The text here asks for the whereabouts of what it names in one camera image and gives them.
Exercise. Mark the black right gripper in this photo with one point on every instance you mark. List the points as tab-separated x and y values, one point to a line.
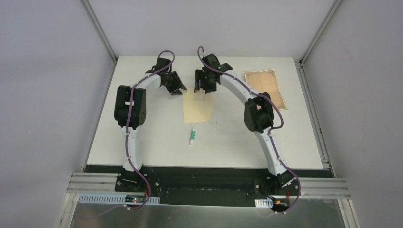
200	75

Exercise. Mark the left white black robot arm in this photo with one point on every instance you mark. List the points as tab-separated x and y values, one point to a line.
130	113

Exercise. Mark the left white cable duct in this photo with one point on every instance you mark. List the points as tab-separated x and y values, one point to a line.
93	198

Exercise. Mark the green white glue stick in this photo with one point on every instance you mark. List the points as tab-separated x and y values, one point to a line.
192	136

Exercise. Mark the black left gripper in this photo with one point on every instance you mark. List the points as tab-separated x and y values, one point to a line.
171	81

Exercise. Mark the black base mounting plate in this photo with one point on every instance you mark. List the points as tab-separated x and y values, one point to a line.
223	187

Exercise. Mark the white cable duct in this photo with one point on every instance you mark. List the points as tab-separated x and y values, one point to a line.
264	203
93	198

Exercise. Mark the right white cable duct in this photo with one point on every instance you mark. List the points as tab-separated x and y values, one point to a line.
264	203

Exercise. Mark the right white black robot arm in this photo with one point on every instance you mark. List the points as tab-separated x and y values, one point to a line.
259	114

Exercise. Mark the cream paper envelope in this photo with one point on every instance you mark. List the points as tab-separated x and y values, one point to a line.
197	107

